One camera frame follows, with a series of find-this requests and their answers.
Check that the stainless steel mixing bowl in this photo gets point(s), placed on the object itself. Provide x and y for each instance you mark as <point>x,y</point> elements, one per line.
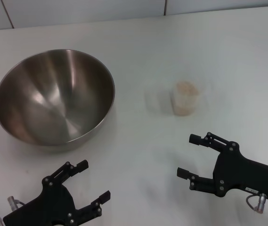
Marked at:
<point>53,99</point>

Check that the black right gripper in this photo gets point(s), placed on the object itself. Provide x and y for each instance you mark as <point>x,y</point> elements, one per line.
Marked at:
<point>242,171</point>

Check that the uncooked white rice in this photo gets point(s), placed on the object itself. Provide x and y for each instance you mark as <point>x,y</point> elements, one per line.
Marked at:
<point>186,99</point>

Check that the transparent plastic cup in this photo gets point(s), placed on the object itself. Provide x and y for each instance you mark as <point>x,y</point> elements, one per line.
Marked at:
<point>173,101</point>

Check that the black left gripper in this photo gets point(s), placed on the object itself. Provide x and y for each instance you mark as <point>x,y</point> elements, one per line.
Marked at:
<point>53,204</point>

